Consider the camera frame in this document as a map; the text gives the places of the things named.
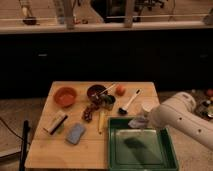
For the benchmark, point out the dark brown bowl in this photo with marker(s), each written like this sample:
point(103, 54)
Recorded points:
point(94, 89)

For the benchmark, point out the white grey towel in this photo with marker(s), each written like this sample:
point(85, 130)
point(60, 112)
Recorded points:
point(139, 122)

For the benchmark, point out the orange plastic bowl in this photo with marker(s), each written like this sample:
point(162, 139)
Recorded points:
point(65, 96)

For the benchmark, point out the green plastic tray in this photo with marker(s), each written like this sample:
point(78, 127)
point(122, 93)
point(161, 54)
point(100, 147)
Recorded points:
point(139, 150)

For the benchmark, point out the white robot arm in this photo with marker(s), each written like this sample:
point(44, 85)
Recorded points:
point(177, 111)

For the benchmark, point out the wooden black scrub brush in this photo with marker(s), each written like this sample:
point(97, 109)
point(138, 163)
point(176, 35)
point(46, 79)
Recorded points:
point(56, 122)

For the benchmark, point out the blue sponge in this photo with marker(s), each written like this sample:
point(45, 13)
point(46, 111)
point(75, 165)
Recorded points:
point(75, 133)

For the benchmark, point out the wooden spoon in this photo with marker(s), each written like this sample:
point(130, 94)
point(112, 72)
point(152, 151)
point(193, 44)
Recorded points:
point(108, 88)

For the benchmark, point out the black stand post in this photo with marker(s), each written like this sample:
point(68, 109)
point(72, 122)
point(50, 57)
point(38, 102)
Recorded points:
point(24, 143)

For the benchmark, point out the dark green metal can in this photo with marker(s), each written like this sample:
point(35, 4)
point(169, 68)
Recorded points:
point(108, 101)

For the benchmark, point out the dark bowl on ledge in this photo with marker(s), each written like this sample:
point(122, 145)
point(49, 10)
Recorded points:
point(30, 20)

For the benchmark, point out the clutter items on floor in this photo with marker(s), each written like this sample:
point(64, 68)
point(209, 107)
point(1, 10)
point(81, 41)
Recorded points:
point(204, 103)

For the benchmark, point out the orange ball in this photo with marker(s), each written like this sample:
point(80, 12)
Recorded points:
point(120, 90)

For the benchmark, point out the brown red toy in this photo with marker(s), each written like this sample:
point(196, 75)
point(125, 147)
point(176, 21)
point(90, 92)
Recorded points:
point(88, 112)

